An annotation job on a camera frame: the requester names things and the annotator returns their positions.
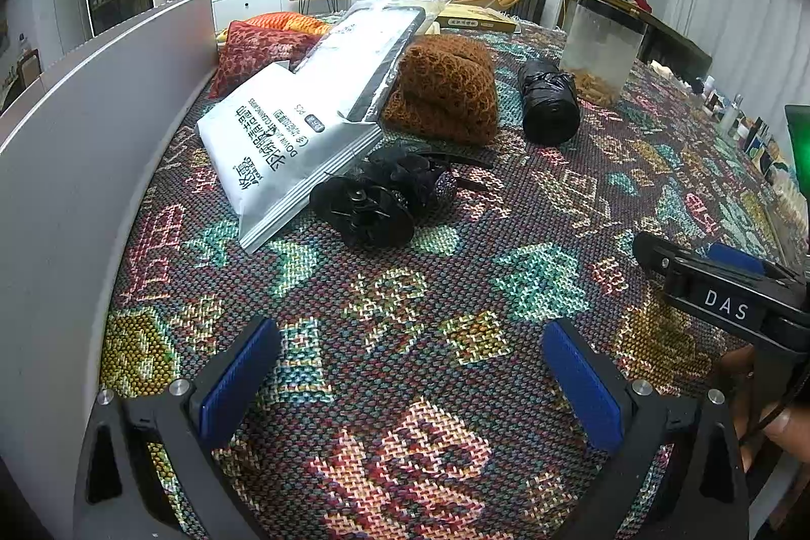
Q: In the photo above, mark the green lit screen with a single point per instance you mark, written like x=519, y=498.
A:
x=798, y=141

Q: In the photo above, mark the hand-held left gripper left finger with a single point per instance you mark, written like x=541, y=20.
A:
x=240, y=375

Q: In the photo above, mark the clear packet with black contents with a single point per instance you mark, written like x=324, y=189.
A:
x=354, y=53

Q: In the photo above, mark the colourful printed blanket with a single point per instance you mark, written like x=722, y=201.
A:
x=443, y=274

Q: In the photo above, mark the person's right hand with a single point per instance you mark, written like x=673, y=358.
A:
x=734, y=369

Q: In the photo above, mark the brown knitted cloth roll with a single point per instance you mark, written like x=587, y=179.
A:
x=443, y=91

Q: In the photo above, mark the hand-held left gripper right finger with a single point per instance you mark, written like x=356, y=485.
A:
x=582, y=388

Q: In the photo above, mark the black garbage bag roll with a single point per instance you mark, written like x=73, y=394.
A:
x=547, y=100

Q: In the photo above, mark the orange cloth toy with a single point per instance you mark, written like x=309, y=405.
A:
x=285, y=21

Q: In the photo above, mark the red patterned pouch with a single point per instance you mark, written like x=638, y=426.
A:
x=253, y=50

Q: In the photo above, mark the flat yellow box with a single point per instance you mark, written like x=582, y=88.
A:
x=474, y=16

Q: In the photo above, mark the grey partition board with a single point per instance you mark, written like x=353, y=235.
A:
x=82, y=167

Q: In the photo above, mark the white plastic packet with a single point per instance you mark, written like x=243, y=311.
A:
x=266, y=135

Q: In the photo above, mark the clear plastic jar black lid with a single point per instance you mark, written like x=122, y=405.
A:
x=601, y=53

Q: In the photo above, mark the white television cabinet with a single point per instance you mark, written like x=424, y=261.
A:
x=266, y=1

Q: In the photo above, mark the row of small bottles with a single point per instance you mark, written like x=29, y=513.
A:
x=759, y=141

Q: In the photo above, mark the black ruffled hair clip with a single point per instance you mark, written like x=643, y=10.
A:
x=367, y=198

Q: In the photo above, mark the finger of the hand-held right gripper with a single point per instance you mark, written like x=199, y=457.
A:
x=734, y=258
x=652, y=255

